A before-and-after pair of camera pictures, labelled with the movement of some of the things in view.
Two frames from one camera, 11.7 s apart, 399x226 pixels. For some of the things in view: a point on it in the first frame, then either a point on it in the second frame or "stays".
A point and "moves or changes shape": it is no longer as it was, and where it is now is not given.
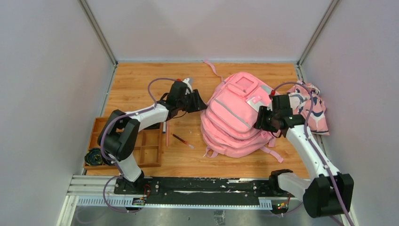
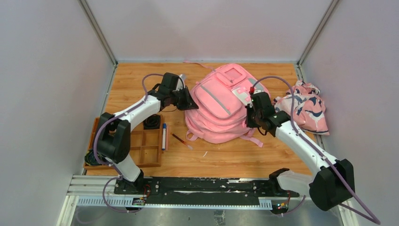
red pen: x=191 y=146 stays
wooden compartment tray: x=148 y=149 stays
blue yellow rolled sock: x=93 y=157 stays
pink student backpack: x=228 y=124 moves or changes shape
